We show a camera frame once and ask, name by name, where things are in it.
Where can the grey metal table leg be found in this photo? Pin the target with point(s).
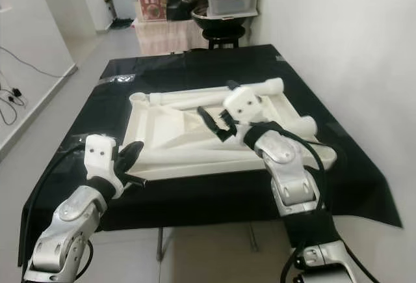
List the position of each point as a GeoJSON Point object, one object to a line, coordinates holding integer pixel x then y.
{"type": "Point", "coordinates": [252, 237]}
{"type": "Point", "coordinates": [161, 244]}

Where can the white plastic children table top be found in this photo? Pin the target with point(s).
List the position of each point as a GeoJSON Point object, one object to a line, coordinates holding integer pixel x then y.
{"type": "Point", "coordinates": [175, 133]}

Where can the small grey tape piece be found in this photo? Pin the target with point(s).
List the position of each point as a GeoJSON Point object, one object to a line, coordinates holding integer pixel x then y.
{"type": "Point", "coordinates": [278, 57]}

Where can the black round stool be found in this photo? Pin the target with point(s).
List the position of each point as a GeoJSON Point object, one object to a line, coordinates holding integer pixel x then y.
{"type": "Point", "coordinates": [224, 36]}

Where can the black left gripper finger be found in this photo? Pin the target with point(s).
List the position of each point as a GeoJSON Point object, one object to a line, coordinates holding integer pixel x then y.
{"type": "Point", "coordinates": [133, 155]}

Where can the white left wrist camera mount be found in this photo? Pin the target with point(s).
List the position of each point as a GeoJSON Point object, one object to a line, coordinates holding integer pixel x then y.
{"type": "Point", "coordinates": [101, 153]}

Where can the black tablecloth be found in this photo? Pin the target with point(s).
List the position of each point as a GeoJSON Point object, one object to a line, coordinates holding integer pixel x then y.
{"type": "Point", "coordinates": [201, 198]}

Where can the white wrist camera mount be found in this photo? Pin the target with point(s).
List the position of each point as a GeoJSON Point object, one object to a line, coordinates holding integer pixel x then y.
{"type": "Point", "coordinates": [244, 104]}
{"type": "Point", "coordinates": [101, 153]}

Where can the beige cloth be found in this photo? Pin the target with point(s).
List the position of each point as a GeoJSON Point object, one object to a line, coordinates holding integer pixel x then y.
{"type": "Point", "coordinates": [169, 37]}

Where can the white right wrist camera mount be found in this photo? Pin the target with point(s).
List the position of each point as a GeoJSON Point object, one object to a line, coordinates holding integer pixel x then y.
{"type": "Point", "coordinates": [244, 104]}

